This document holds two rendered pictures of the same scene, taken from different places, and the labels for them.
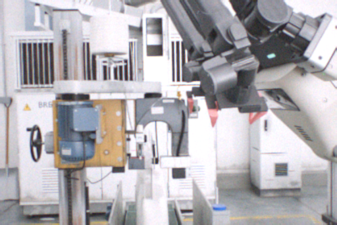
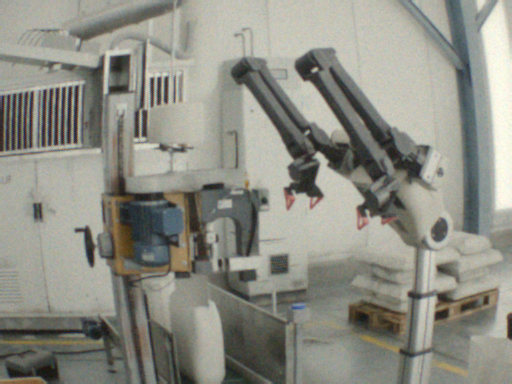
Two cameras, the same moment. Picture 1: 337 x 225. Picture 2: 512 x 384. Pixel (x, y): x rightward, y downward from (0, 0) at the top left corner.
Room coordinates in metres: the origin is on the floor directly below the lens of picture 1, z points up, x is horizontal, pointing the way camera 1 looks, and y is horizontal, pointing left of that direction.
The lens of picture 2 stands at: (-1.27, 1.02, 1.62)
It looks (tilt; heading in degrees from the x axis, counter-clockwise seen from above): 5 degrees down; 341
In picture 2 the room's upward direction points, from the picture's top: 2 degrees counter-clockwise
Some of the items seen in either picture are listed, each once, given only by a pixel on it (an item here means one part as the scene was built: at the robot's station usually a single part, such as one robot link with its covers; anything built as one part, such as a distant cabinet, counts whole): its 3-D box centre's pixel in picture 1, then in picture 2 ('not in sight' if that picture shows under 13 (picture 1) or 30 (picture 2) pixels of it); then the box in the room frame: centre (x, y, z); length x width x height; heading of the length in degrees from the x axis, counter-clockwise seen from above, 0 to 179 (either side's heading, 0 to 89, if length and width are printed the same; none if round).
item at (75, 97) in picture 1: (76, 97); (148, 195); (1.75, 0.38, 1.35); 0.12 x 0.12 x 0.04
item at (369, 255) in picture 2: not in sight; (393, 251); (4.27, -2.05, 0.56); 0.66 x 0.43 x 0.15; 91
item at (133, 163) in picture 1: (136, 162); (201, 266); (1.91, 0.15, 1.04); 0.08 x 0.06 x 0.05; 93
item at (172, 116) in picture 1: (160, 123); (217, 217); (2.04, 0.03, 1.21); 0.30 x 0.25 x 0.30; 3
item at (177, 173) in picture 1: (181, 172); (251, 274); (1.93, -0.07, 0.98); 0.09 x 0.05 x 0.05; 93
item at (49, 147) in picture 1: (51, 142); (104, 245); (1.96, 0.55, 1.14); 0.11 x 0.06 x 0.11; 3
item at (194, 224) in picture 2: (129, 116); (186, 210); (1.99, 0.18, 1.26); 0.22 x 0.05 x 0.16; 3
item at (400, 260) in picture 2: not in sight; (420, 256); (3.86, -2.09, 0.56); 0.66 x 0.42 x 0.15; 93
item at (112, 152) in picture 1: (91, 131); (142, 231); (1.99, 0.37, 1.18); 0.34 x 0.25 x 0.31; 93
